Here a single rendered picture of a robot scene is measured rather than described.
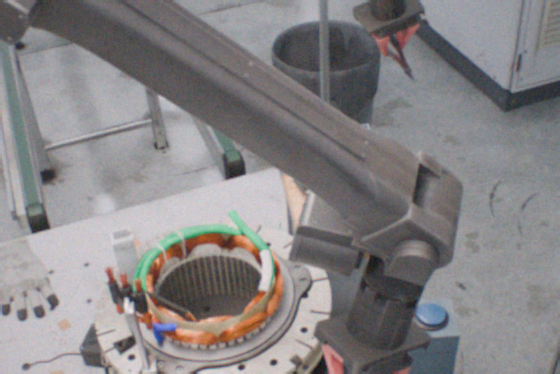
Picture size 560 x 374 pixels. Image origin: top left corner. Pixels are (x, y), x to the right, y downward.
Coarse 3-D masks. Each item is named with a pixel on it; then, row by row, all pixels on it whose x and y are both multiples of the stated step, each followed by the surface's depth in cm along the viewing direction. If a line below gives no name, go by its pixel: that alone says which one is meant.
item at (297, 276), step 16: (288, 272) 105; (304, 272) 104; (304, 288) 102; (288, 320) 98; (160, 352) 95; (256, 352) 94; (160, 368) 93; (176, 368) 93; (192, 368) 93; (208, 368) 93
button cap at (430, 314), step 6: (420, 306) 106; (426, 306) 106; (432, 306) 106; (438, 306) 106; (420, 312) 105; (426, 312) 105; (432, 312) 105; (438, 312) 105; (444, 312) 105; (420, 318) 104; (426, 318) 104; (432, 318) 104; (438, 318) 104; (444, 318) 104; (426, 324) 104; (432, 324) 103; (438, 324) 104
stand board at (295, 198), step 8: (288, 176) 127; (288, 184) 125; (288, 192) 123; (296, 192) 123; (288, 200) 123; (296, 200) 122; (304, 200) 122; (296, 208) 120; (296, 216) 119; (296, 224) 118
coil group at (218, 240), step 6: (204, 234) 105; (210, 234) 105; (216, 234) 105; (186, 240) 105; (192, 240) 105; (198, 240) 105; (204, 240) 106; (210, 240) 106; (216, 240) 106; (222, 240) 106; (186, 246) 105; (192, 246) 106; (222, 246) 106; (186, 252) 106
